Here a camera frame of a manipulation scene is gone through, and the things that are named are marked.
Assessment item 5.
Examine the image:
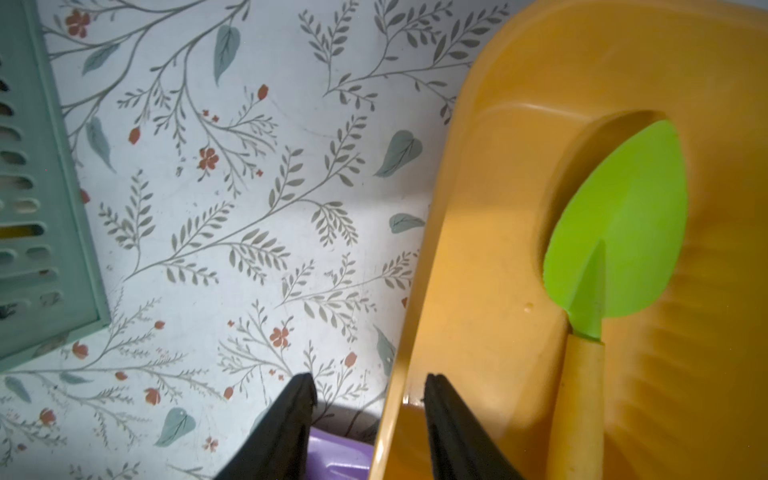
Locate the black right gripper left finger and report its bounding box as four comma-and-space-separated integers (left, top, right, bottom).
216, 373, 317, 480

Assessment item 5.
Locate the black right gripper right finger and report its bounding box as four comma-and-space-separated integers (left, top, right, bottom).
424, 374, 523, 480

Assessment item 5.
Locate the purple shovel pink handle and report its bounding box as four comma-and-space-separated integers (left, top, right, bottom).
306, 427, 374, 480

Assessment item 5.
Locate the green shovel yellow handle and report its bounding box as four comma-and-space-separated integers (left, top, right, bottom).
543, 119, 688, 479

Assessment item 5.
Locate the yellow plastic storage box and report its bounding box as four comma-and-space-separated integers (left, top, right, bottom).
370, 1, 767, 479

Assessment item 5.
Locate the green desktop file organizer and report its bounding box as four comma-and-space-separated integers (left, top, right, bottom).
1, 1, 110, 370

